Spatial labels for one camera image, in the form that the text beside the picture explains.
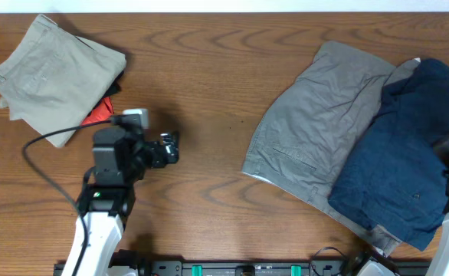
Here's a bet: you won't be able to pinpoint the red folded garment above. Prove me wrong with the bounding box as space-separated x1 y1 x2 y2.
81 97 114 126

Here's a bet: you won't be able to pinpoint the folded beige shorts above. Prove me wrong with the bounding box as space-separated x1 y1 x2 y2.
0 15 126 147

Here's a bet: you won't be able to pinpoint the navy blue shorts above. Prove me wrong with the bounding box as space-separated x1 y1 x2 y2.
328 59 449 251

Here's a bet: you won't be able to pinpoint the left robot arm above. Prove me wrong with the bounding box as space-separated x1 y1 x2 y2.
61 126 179 276

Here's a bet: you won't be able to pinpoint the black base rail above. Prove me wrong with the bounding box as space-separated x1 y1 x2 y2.
53 251 431 276

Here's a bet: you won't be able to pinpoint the black folded garment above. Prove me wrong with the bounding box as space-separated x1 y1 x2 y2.
88 71 124 116

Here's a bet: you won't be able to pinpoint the grey shorts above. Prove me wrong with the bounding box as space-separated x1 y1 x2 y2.
242 41 421 255

